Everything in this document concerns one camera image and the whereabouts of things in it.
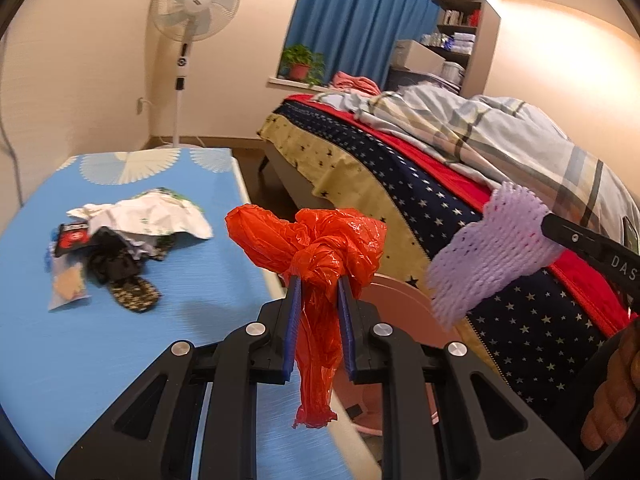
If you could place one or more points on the bed with star blanket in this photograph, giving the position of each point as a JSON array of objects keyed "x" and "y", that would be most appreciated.
[{"x": 450, "y": 200}]

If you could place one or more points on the red blanket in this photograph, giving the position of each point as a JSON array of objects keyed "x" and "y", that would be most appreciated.
[{"x": 435, "y": 160}]

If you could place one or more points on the plaid duvet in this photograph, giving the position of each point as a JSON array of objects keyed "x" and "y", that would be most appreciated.
[{"x": 475, "y": 130}]

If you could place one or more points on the white crumpled paper green print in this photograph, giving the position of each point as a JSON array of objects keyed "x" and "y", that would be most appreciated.
[{"x": 150, "y": 215}]

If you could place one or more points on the yellow starry bed skirt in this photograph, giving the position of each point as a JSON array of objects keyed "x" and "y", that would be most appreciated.
[{"x": 340, "y": 165}]

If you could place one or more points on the white pot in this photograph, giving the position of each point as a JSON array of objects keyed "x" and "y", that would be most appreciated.
[{"x": 452, "y": 75}]

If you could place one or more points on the pink plastic bin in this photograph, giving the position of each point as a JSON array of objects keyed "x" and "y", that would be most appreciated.
[{"x": 400, "y": 310}]

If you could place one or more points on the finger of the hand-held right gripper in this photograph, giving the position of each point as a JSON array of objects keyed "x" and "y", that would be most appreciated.
[{"x": 590, "y": 250}]

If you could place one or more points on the black plastic bag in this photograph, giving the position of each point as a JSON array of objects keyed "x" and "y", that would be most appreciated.
[{"x": 107, "y": 260}]

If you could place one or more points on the clear plastic bag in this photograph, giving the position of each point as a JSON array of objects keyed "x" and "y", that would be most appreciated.
[{"x": 67, "y": 285}]

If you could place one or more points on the potted green plant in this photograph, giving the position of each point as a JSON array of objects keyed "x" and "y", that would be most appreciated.
[{"x": 300, "y": 60}]

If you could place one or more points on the dark patterned wrapper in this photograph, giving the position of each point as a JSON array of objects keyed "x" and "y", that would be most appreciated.
[{"x": 132, "y": 295}]

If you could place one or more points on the orange plastic bag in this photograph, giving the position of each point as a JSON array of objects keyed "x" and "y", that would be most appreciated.
[{"x": 310, "y": 240}]

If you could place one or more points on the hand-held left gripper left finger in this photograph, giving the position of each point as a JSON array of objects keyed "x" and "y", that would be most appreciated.
[{"x": 294, "y": 330}]

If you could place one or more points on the white standing fan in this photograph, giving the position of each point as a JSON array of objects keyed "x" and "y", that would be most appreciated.
[{"x": 195, "y": 0}]

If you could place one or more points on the white window sill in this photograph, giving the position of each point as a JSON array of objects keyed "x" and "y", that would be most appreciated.
[{"x": 290, "y": 82}]

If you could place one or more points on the cardboard box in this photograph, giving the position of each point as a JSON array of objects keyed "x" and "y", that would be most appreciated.
[{"x": 415, "y": 55}]

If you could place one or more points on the blue folding table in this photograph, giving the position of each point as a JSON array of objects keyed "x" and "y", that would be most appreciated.
[{"x": 150, "y": 340}]

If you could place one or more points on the bookshelf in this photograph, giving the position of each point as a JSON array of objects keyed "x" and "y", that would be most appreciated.
[{"x": 472, "y": 55}]

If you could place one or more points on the wall outlet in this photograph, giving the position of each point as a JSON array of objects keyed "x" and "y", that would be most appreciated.
[{"x": 142, "y": 106}]

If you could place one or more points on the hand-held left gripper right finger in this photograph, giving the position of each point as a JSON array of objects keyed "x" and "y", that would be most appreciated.
[{"x": 347, "y": 330}]

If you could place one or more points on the person's right hand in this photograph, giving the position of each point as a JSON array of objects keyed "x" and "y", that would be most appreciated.
[{"x": 615, "y": 390}]

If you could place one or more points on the black red snack wrapper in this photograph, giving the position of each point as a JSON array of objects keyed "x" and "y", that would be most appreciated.
[{"x": 72, "y": 240}]

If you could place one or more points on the purple foam fruit net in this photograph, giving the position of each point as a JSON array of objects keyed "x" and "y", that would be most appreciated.
[{"x": 480, "y": 260}]

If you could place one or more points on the pink cloth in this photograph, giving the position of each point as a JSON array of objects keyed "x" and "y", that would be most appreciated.
[{"x": 350, "y": 81}]

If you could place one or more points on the blue curtain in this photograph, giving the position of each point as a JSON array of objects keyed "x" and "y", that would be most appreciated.
[{"x": 350, "y": 10}]

